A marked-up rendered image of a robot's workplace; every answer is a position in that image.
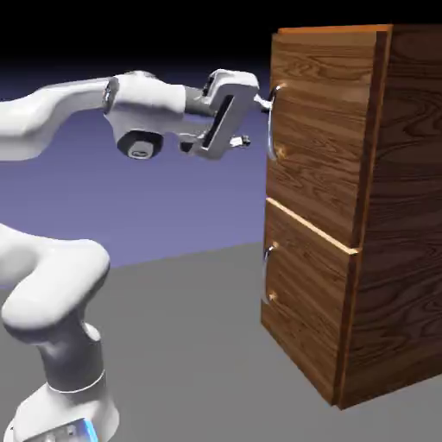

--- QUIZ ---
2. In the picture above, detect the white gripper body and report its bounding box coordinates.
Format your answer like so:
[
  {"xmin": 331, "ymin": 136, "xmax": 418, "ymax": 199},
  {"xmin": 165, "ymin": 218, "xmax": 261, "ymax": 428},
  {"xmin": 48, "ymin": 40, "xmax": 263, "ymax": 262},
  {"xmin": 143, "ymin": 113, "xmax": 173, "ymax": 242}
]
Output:
[{"xmin": 193, "ymin": 68, "xmax": 261, "ymax": 162}]

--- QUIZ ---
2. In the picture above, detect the large wooden cabinet door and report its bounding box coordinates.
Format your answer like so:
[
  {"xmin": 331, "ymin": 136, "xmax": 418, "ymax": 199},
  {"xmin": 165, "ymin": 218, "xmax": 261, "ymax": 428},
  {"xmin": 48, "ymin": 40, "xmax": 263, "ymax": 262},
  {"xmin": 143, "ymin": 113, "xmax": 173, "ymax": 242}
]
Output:
[{"xmin": 265, "ymin": 30, "xmax": 388, "ymax": 250}]

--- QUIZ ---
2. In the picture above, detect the dark wooden cabinet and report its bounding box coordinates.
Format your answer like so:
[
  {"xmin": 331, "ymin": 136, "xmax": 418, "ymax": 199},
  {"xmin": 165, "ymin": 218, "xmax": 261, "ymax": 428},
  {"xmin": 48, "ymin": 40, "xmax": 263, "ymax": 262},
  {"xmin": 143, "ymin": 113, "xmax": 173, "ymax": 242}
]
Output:
[{"xmin": 260, "ymin": 22, "xmax": 442, "ymax": 411}]

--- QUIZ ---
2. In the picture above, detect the small wooden cabinet door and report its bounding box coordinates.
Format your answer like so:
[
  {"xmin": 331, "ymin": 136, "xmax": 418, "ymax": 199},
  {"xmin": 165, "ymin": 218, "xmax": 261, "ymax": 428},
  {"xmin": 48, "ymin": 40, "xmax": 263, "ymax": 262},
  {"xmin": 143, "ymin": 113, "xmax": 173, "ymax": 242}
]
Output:
[{"xmin": 260, "ymin": 198, "xmax": 361, "ymax": 407}]

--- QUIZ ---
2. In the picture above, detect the long curved metal handle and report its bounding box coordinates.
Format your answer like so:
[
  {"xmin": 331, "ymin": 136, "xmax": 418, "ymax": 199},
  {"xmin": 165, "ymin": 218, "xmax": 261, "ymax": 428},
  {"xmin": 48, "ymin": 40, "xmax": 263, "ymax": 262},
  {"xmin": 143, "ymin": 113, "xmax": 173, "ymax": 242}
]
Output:
[{"xmin": 266, "ymin": 82, "xmax": 288, "ymax": 162}]

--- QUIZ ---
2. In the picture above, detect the short curved metal handle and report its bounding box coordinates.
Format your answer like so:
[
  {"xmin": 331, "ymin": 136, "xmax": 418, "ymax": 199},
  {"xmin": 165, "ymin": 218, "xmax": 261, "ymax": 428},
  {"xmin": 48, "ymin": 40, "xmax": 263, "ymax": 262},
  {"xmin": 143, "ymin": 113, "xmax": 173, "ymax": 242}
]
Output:
[{"xmin": 261, "ymin": 241, "xmax": 280, "ymax": 306}]

